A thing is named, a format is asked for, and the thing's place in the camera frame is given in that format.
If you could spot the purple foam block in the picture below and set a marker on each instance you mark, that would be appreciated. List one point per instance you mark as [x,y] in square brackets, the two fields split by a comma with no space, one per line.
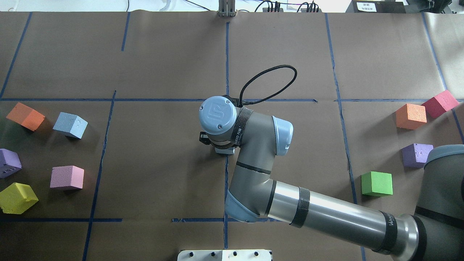
[9,163]
[415,155]

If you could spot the black power box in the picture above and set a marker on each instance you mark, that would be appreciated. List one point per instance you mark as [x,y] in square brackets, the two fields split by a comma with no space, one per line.
[375,6]

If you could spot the purple foam block left side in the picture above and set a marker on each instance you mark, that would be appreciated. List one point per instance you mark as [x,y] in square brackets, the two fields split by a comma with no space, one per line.
[9,163]

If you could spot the light blue foam block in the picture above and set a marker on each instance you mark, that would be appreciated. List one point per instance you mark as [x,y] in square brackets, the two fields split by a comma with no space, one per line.
[70,125]
[227,151]

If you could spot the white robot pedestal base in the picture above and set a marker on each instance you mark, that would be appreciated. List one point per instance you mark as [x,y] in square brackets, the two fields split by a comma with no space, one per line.
[226,255]

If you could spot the aluminium frame post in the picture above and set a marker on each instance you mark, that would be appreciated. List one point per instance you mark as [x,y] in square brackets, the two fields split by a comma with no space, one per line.
[226,8]

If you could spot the purple foam block right side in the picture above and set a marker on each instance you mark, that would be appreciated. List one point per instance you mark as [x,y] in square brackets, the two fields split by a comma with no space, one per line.
[415,155]

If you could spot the pink foam block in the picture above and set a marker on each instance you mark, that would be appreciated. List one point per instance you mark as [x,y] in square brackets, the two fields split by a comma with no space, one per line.
[67,178]

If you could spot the orange foam block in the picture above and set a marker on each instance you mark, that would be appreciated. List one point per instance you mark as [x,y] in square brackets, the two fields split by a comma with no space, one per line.
[410,116]
[26,116]

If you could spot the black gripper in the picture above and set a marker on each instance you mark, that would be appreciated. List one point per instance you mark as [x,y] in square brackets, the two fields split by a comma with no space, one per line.
[203,138]

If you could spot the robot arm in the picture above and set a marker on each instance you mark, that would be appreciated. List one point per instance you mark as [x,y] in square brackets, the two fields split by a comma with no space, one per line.
[433,233]

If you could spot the orange foam block right side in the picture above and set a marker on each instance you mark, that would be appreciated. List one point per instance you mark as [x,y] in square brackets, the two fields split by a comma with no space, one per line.
[410,116]

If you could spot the orange foam block left side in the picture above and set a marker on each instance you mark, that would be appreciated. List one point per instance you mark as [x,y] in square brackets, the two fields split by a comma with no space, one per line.
[26,116]

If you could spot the yellow foam block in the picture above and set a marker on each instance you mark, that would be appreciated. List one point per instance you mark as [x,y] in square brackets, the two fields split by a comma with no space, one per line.
[17,198]

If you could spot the crimson foam block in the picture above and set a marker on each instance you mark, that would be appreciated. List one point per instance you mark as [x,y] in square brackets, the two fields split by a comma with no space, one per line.
[440,104]

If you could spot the green foam block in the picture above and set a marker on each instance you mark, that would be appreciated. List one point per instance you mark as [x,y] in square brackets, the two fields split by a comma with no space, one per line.
[377,184]

